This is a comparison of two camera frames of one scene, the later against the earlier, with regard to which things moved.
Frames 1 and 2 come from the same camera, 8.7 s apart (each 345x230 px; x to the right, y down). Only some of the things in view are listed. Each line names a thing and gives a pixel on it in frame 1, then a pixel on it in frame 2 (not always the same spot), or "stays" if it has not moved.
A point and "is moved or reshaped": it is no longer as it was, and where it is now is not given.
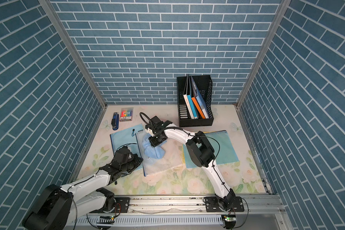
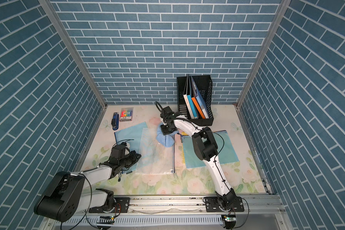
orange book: [193, 99] stays
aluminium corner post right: [279, 16] stays
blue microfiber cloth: [157, 152] is moved or reshaped
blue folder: [200, 98] stays
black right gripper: [152, 141] to [165, 132]
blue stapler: [115, 121] stays
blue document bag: [128, 138] is moved or reshaped
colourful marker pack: [126, 114] stays
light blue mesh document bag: [224, 152] stays
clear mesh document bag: [174, 156] is moved or reshaped
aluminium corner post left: [53, 15] stays
